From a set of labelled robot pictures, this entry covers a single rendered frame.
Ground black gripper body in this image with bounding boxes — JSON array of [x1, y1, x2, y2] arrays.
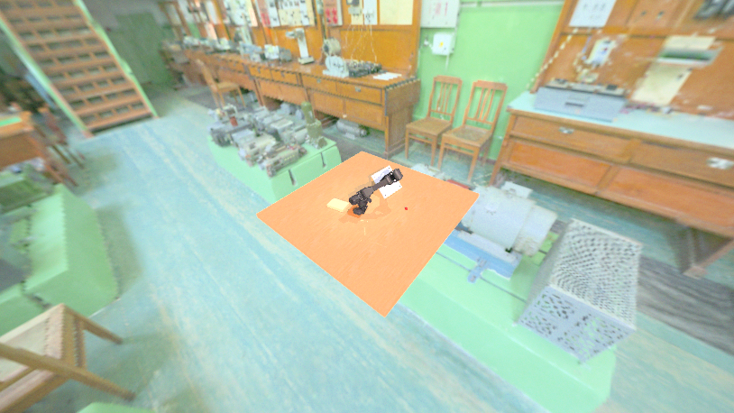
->
[[353, 198, 372, 216]]

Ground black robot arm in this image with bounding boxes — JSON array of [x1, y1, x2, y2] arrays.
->
[[348, 169, 403, 206]]

